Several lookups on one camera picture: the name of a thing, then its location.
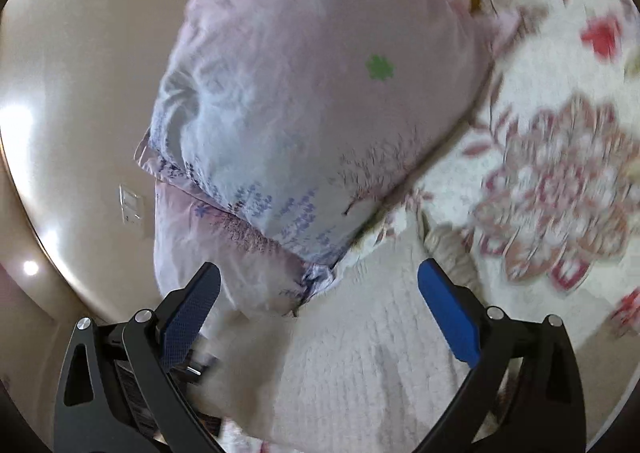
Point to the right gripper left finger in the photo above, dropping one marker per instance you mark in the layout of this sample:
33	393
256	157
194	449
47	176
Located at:
92	412

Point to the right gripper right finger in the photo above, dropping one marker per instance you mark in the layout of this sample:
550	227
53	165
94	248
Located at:
547	411

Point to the beige cable-knit sweater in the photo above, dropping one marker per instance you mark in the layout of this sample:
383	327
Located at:
363	367

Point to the white floral bed quilt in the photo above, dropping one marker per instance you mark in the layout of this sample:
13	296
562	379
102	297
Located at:
546	173

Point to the left pink floral pillow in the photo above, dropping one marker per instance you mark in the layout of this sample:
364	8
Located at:
257	275

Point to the pink floral pillow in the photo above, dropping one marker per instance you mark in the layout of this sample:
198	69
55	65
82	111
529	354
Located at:
301	116
257	275

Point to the right pink floral pillow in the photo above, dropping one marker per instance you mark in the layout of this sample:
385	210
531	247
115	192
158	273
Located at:
301	116

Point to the white wall switch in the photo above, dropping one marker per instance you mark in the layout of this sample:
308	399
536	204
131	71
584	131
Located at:
131	210

